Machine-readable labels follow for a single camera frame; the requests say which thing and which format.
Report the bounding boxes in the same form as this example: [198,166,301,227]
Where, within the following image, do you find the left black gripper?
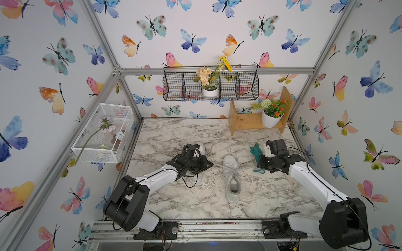
[185,155,213,173]

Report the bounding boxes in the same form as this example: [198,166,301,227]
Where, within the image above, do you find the white sneaker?
[216,155,256,204]
[186,142,206,187]

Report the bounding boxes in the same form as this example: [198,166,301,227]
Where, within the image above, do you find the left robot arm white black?
[103,142,213,232]

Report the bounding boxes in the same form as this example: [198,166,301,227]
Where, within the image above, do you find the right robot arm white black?
[257,140,371,249]

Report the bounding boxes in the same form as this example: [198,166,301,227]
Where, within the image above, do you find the white pot orange flowers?
[252,99,289,128]

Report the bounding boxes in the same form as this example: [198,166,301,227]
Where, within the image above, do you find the wooden shelf stand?
[228,86,295,136]

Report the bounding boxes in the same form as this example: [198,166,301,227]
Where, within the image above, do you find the white pot peach flowers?
[194,54,232,97]

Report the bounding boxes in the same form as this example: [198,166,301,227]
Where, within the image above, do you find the pink artificial flower stem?
[60,116,117,178]

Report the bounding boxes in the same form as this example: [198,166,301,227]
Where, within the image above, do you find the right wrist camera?
[264,143,274,158]

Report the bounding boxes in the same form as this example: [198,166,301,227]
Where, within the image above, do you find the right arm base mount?
[261,211,308,239]

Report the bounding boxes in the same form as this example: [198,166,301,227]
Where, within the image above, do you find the aluminium front rail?
[87,219,352,251]

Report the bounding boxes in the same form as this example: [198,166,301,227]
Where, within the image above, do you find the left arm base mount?
[133,220,179,241]

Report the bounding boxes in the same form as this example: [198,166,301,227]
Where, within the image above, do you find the black wire wall basket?
[162,65,259,101]

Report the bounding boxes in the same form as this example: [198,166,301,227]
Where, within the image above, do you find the white wire mesh basket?
[71,103,134,164]

